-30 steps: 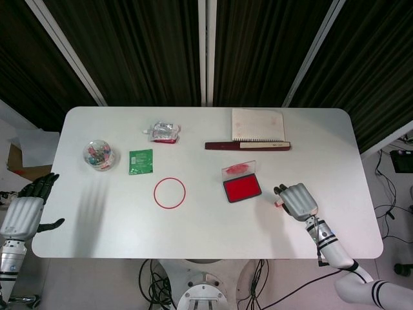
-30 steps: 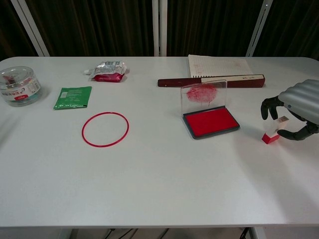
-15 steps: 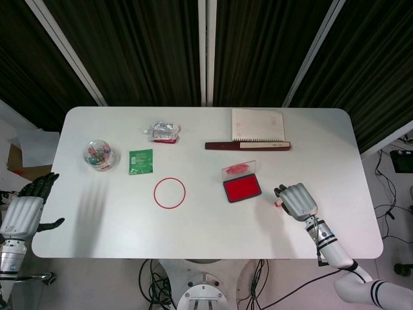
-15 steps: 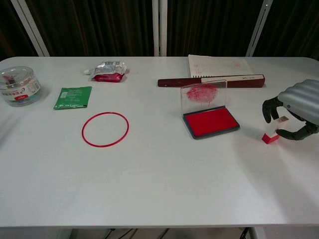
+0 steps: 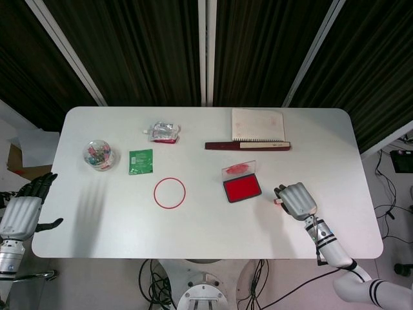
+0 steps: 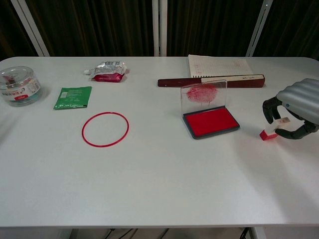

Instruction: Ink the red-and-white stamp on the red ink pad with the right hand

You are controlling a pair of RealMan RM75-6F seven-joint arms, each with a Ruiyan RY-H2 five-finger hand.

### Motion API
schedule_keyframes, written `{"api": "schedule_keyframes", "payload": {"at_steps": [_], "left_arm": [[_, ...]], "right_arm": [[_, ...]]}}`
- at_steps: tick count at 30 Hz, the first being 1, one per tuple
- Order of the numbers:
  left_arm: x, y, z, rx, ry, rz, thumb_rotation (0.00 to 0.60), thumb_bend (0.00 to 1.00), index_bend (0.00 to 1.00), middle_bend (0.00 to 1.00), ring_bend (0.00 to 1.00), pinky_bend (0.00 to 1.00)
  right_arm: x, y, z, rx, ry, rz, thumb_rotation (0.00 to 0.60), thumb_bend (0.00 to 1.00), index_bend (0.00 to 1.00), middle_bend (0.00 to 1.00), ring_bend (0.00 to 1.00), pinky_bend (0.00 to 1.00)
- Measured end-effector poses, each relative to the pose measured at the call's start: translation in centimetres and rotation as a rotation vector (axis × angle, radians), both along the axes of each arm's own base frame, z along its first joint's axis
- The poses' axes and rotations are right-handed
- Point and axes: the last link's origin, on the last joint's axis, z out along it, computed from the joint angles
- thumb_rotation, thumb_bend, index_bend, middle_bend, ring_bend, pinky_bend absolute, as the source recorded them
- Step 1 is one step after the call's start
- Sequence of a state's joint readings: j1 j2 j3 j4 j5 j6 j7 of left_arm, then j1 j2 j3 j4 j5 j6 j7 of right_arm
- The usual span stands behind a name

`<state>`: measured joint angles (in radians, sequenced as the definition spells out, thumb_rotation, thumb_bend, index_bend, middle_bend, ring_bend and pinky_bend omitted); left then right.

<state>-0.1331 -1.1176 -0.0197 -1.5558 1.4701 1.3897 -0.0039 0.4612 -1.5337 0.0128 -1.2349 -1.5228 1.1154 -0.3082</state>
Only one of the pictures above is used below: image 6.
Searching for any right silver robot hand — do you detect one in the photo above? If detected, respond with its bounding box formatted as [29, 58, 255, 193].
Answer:
[261, 78, 319, 140]

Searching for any red and white stamp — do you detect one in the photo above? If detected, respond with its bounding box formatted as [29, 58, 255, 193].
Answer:
[259, 117, 292, 141]

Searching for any red ink stamp pad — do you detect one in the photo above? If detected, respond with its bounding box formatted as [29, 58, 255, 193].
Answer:
[179, 79, 241, 140]

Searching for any spiral notebook with grid paper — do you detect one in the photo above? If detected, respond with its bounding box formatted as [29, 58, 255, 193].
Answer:
[187, 54, 255, 78]

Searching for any long maroon and cream box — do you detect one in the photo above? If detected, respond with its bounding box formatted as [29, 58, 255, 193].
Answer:
[157, 73, 266, 89]

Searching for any silver and red pouch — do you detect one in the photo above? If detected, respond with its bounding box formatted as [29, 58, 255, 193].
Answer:
[83, 60, 132, 83]

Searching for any dark pleated curtain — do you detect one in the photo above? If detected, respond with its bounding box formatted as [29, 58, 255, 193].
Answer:
[0, 0, 319, 62]

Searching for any green foil packet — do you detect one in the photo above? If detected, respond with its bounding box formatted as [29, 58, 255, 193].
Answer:
[52, 86, 93, 111]

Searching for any clear round clip container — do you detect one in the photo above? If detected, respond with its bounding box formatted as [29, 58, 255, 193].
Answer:
[0, 66, 42, 108]

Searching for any white slanted frame beam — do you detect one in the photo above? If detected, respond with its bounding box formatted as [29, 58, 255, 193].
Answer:
[10, 0, 50, 57]
[245, 0, 274, 57]

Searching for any white vertical frame post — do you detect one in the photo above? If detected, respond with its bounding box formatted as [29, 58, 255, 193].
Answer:
[152, 0, 168, 57]

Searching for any red thin ring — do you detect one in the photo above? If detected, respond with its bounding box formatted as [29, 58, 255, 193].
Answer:
[81, 112, 130, 148]

